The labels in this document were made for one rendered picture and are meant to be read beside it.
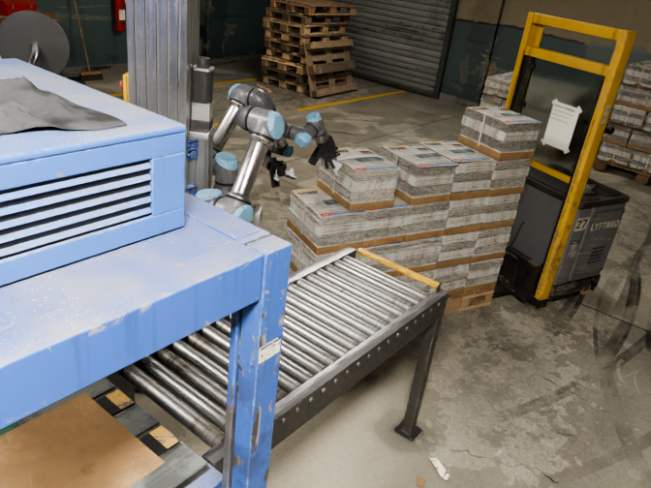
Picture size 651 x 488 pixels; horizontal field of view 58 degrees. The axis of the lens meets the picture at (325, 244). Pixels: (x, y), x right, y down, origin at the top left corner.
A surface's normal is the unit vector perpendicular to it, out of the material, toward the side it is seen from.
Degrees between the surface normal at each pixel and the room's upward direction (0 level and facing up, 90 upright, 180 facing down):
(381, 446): 0
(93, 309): 0
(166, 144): 90
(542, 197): 90
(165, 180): 90
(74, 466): 0
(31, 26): 90
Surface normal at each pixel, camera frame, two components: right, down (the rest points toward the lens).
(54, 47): 0.28, 0.46
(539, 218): -0.87, 0.12
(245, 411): -0.62, 0.29
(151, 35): -0.01, 0.44
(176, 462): 0.11, -0.89
